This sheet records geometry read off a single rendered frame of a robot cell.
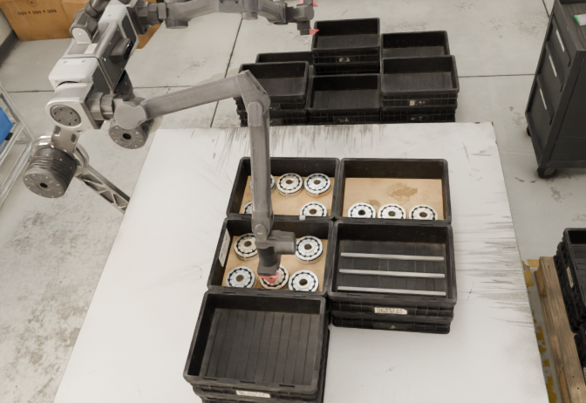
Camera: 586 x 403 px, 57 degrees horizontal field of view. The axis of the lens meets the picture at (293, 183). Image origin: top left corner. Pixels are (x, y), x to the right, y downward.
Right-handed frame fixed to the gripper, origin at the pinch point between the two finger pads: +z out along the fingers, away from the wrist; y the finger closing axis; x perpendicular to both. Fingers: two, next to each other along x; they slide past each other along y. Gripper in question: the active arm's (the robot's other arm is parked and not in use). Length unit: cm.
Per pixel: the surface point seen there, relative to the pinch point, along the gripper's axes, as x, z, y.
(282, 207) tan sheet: 2.3, 3.5, 32.6
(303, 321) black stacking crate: -12.0, 4.5, -14.2
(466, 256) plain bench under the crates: -67, 17, 22
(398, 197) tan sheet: -42, 3, 39
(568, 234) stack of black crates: -116, 49, 59
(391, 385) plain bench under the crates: -40, 18, -28
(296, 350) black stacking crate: -10.7, 4.7, -24.1
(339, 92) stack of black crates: -7, 46, 155
